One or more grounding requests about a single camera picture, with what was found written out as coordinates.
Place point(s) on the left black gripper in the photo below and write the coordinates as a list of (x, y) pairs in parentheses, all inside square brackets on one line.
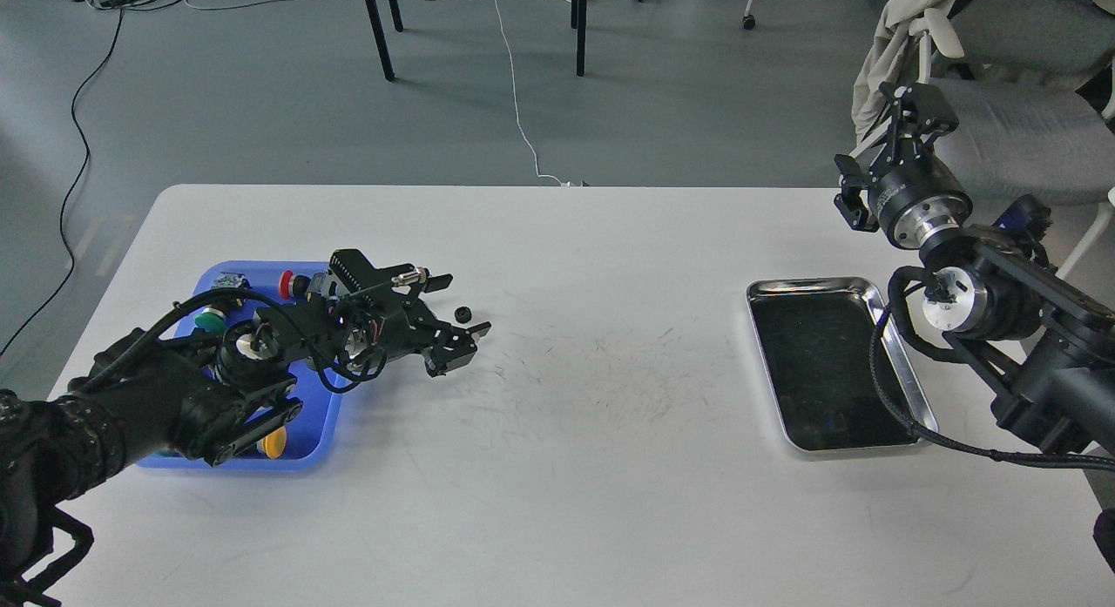
[(386, 326)]

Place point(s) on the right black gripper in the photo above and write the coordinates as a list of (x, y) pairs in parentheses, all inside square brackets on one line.
[(910, 197)]

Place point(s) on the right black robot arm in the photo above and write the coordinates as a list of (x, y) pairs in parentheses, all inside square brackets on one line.
[(983, 296)]

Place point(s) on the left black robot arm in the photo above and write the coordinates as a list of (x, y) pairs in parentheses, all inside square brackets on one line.
[(210, 380)]

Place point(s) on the beige jacket on chair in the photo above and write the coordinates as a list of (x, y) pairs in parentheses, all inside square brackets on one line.
[(885, 59)]

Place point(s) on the grey office chair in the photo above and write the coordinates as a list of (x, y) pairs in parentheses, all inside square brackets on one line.
[(1017, 138)]

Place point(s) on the steel tray with black liner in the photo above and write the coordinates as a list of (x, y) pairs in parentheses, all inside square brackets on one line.
[(814, 336)]

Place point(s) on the black table leg left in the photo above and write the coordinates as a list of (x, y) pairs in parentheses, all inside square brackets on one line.
[(379, 34)]

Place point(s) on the black table leg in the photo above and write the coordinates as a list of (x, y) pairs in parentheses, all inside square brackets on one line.
[(379, 34), (579, 23)]

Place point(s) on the black table leg right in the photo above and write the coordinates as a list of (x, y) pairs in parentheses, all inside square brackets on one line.
[(579, 23)]

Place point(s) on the red emergency stop switch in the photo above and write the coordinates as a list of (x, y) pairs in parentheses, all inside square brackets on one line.
[(294, 287)]

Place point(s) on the yellow push button switch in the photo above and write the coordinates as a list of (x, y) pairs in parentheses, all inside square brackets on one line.
[(271, 446)]

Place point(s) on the green push button switch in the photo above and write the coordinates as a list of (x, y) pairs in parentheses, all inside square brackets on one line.
[(214, 318)]

